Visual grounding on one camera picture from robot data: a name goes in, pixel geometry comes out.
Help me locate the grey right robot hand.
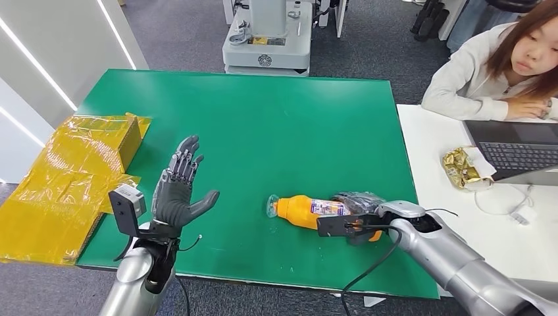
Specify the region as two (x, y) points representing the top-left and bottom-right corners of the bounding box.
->
(331, 191), (388, 217)

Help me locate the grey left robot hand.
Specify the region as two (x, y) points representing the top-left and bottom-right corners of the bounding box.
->
(151, 135), (220, 239)

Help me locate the orange plastic bottle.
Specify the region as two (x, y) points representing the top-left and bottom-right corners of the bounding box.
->
(266, 194), (384, 244)

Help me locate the gold foil snack wrapper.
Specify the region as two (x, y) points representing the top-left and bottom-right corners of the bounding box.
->
(441, 145), (497, 192)

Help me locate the green table mat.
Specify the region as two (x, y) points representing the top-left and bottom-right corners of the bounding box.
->
(76, 68), (440, 300)

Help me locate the yellow wrapped cardboard box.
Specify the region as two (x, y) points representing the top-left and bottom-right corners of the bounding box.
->
(0, 112), (153, 266)

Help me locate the white desk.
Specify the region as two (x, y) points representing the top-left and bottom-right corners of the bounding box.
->
(395, 103), (558, 284)

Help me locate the person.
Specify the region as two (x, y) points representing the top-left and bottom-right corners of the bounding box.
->
(420, 0), (558, 123)

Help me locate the dark laptop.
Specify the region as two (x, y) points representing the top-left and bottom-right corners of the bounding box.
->
(463, 120), (558, 186)

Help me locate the person's hand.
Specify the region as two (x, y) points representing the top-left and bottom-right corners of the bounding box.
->
(505, 96), (555, 122)

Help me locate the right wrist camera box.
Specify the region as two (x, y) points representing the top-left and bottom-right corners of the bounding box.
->
(317, 213), (393, 246)

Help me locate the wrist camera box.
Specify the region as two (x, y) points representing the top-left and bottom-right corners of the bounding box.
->
(317, 213), (393, 246)
(108, 184), (148, 239)

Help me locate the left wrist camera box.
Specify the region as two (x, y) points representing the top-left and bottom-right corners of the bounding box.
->
(108, 184), (148, 239)

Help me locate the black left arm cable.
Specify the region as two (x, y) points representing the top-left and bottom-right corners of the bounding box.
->
(176, 234), (204, 316)

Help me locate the white cable with plug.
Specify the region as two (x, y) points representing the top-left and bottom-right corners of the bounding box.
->
(474, 184), (536, 226)

